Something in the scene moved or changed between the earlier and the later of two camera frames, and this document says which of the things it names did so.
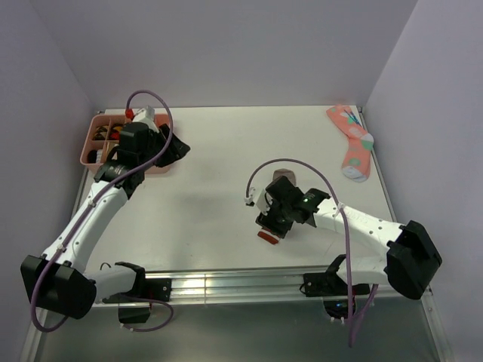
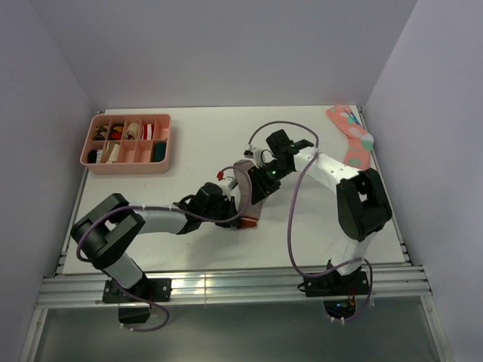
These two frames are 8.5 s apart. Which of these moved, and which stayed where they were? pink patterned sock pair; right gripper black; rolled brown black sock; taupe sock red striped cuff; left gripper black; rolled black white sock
Moved: taupe sock red striped cuff; left gripper black; right gripper black
Stayed: rolled black white sock; pink patterned sock pair; rolled brown black sock
